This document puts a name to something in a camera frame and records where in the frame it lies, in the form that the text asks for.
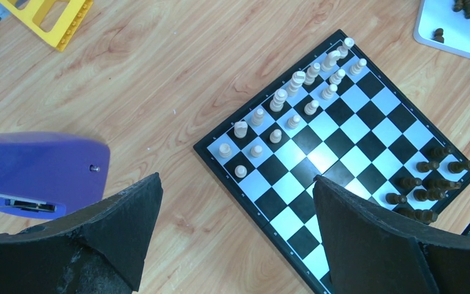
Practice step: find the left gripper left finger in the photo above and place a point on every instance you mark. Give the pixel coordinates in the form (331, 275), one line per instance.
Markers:
(98, 249)

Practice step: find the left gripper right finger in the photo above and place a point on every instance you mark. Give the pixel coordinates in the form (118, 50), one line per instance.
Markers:
(370, 249)

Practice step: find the black white chessboard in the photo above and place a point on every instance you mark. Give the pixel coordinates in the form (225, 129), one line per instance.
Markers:
(366, 138)

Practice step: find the purple metronome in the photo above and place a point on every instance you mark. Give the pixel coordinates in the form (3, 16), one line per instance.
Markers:
(47, 175)

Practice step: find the white box lid tray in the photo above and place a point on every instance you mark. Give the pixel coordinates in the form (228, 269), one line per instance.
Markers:
(438, 26)

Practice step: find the yellow triangle toy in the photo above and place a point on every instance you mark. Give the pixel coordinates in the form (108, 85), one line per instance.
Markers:
(55, 22)

